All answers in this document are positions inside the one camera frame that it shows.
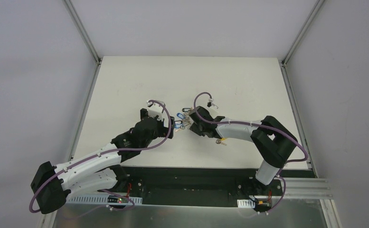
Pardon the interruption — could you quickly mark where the silver keyring with keys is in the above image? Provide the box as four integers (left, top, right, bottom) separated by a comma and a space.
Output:
174, 113, 191, 132

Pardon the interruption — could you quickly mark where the key with yellow tag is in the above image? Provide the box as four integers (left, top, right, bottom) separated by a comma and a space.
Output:
216, 138, 227, 146

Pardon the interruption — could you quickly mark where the key with blue tag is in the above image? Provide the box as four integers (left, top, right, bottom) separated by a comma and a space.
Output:
176, 113, 185, 120

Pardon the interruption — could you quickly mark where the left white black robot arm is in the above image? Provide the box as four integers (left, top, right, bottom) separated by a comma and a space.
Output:
29, 108, 175, 214

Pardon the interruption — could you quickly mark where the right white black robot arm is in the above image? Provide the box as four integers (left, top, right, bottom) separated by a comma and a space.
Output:
189, 106, 298, 195

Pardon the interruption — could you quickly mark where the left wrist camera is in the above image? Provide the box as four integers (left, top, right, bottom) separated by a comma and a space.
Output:
146, 100, 165, 122

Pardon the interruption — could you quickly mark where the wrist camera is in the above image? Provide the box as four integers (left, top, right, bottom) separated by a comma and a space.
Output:
207, 98, 219, 111
146, 100, 165, 122

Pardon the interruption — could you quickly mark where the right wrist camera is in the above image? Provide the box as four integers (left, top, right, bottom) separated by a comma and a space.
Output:
207, 98, 219, 111

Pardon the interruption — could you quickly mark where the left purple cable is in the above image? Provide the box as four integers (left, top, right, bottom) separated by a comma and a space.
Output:
29, 99, 173, 214

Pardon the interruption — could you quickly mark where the purple cable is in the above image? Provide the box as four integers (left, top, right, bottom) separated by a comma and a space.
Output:
193, 92, 309, 218
29, 99, 173, 214

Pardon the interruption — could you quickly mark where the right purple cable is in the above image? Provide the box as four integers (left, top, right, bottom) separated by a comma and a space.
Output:
193, 92, 309, 218

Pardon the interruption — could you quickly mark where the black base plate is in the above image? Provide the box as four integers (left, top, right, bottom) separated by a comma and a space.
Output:
108, 167, 317, 209

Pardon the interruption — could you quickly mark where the right white cable duct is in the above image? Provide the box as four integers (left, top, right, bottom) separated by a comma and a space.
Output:
237, 199, 255, 209

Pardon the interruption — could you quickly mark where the white cable duct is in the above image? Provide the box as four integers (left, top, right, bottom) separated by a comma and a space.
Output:
237, 199, 255, 209
67, 194, 142, 205

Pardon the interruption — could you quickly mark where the left white cable duct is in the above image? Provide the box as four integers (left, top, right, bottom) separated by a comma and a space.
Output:
67, 194, 142, 205

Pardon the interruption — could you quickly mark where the left aluminium frame post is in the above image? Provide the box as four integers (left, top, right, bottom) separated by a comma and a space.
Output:
62, 0, 102, 65

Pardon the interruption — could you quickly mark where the aluminium frame post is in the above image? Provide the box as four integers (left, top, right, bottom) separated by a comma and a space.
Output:
62, 0, 102, 65
281, 0, 326, 66

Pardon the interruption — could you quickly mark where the right aluminium frame post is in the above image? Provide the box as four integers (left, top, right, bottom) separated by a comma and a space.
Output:
281, 0, 326, 66

